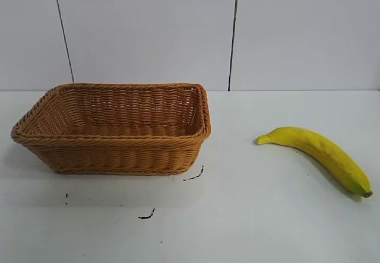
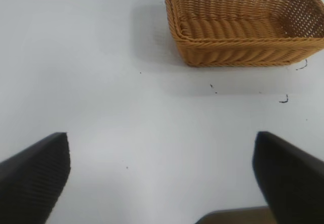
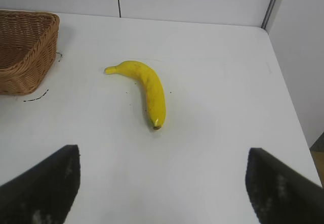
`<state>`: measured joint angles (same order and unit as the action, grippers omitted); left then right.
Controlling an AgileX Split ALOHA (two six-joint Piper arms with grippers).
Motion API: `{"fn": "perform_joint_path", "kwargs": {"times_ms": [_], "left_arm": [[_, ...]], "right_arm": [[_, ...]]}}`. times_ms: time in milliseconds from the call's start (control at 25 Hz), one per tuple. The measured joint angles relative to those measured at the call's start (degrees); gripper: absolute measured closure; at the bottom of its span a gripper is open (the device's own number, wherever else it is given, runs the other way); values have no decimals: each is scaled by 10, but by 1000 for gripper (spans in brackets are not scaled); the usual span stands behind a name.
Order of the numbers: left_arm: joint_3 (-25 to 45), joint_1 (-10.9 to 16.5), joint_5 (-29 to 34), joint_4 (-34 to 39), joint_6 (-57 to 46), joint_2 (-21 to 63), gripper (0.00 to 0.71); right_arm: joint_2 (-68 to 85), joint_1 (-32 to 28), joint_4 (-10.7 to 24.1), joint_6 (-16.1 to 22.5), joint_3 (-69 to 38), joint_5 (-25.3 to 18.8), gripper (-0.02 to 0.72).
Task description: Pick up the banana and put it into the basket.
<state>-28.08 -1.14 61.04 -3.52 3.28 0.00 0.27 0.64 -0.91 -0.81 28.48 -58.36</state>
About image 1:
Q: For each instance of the yellow banana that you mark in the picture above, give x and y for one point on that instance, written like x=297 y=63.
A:
x=326 y=151

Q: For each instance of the brown woven wicker basket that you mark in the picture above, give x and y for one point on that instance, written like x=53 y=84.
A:
x=118 y=156

